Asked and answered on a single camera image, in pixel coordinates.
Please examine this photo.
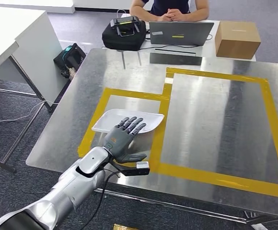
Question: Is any person's right hand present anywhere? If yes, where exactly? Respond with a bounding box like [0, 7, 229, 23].
[156, 12, 175, 22]

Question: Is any black and teal backpack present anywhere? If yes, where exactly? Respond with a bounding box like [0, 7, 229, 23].
[53, 43, 87, 80]

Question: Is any person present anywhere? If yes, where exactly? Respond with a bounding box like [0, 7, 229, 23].
[130, 0, 209, 23]

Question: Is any black laptop cable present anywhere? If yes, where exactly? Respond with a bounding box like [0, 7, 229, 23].
[140, 34, 212, 51]

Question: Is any brown cardboard box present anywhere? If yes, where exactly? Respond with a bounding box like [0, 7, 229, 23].
[214, 21, 261, 60]

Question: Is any black remote controller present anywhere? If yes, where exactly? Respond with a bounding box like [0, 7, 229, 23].
[110, 16, 141, 37]

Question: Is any black carrying case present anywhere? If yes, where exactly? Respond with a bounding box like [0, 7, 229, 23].
[102, 19, 147, 51]

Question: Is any stainless steel workbench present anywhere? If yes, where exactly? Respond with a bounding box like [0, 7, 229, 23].
[26, 48, 278, 230]

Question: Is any person's left hand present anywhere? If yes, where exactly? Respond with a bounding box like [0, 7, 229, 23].
[166, 8, 187, 22]

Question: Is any white plastic car body part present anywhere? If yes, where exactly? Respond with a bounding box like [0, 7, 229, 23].
[91, 109, 165, 135]

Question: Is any grey laptop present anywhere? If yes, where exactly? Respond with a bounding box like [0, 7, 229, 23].
[149, 21, 214, 46]

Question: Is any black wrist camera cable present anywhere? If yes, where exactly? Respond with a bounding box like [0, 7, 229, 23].
[80, 170, 122, 230]

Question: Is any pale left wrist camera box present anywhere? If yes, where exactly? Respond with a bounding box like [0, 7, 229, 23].
[119, 161, 150, 177]

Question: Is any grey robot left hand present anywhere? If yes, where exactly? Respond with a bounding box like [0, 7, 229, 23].
[103, 116, 148, 164]

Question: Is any white topped steel table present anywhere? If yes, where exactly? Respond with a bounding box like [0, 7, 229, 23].
[0, 6, 69, 174]

